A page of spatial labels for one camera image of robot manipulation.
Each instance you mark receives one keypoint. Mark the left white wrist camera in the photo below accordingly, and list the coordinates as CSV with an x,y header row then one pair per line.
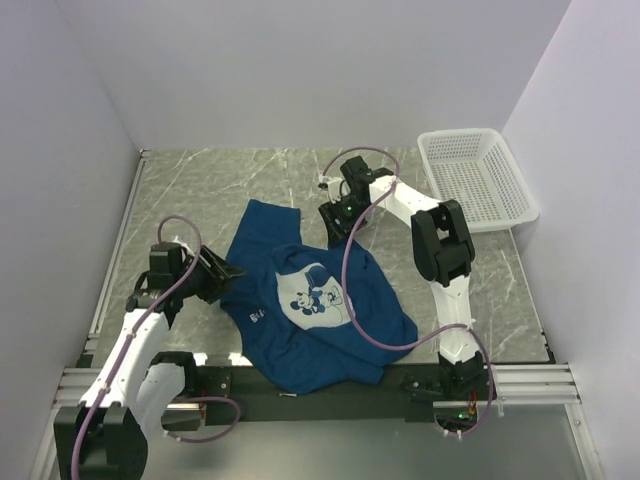
x,y
184,245

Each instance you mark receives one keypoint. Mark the blue cartoon print t-shirt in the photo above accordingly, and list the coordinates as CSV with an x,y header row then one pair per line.
x,y
309,317

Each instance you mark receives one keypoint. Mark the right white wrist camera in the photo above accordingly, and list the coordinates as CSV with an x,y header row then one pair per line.
x,y
333,186

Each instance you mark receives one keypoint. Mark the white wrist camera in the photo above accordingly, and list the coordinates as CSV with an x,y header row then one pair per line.
x,y
184,245
333,186

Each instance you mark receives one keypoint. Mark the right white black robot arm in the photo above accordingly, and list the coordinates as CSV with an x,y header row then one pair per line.
x,y
443,254

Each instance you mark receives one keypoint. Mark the white plastic perforated basket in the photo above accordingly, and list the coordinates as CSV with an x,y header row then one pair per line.
x,y
476,168

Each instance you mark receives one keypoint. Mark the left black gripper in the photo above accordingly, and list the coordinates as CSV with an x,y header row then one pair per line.
x,y
214,273

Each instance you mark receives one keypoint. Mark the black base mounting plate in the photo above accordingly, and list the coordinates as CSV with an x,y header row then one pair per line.
x,y
406,391

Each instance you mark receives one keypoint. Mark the aluminium frame rail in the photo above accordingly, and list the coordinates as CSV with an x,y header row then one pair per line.
x,y
535,384

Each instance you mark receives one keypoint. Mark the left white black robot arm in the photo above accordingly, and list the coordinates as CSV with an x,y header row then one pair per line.
x,y
106,434

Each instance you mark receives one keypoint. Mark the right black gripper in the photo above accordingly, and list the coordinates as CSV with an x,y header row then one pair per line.
x,y
333,220

